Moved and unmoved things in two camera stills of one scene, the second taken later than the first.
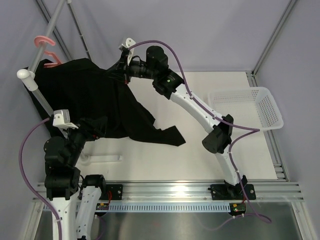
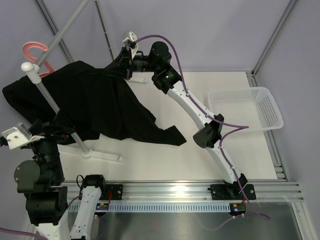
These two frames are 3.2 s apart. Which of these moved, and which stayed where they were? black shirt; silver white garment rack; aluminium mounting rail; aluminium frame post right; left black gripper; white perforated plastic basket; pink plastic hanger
Moved: black shirt; left black gripper; pink plastic hanger; silver white garment rack
Stayed: aluminium frame post right; aluminium mounting rail; white perforated plastic basket
